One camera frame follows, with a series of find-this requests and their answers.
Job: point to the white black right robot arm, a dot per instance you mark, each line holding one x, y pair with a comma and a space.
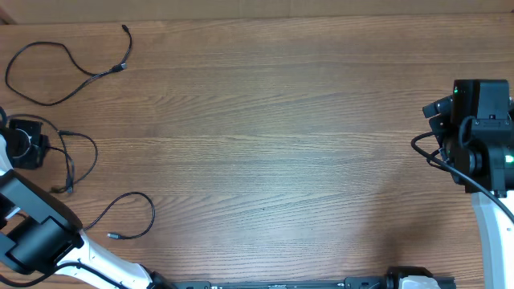
474, 129

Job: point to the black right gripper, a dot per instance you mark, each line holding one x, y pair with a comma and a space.
439, 126

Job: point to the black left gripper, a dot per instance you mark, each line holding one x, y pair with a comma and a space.
34, 156

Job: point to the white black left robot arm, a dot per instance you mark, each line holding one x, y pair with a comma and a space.
51, 239

